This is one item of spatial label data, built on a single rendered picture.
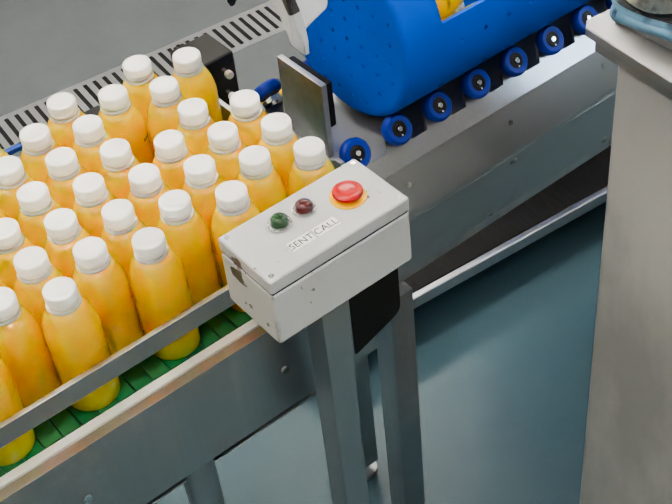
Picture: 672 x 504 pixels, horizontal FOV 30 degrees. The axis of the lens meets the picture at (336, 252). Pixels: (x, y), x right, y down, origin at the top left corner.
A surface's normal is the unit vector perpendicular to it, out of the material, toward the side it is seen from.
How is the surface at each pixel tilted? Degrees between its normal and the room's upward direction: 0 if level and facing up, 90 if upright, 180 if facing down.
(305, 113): 90
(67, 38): 0
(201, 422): 90
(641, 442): 90
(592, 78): 71
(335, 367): 90
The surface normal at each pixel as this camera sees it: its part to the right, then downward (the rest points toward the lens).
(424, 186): 0.56, 0.24
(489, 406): -0.08, -0.72
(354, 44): -0.78, 0.48
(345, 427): 0.62, 0.50
